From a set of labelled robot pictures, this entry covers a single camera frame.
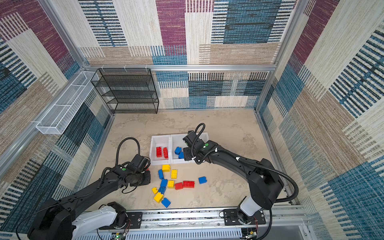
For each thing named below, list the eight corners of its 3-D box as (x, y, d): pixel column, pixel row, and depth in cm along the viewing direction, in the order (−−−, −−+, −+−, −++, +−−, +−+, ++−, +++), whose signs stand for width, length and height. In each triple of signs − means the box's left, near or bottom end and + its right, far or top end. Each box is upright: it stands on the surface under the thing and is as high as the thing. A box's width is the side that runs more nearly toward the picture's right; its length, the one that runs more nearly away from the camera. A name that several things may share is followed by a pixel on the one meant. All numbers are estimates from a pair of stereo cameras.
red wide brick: (183, 187, 86) (183, 186, 83) (183, 182, 87) (183, 180, 85) (194, 187, 86) (194, 186, 83) (194, 182, 87) (194, 180, 85)
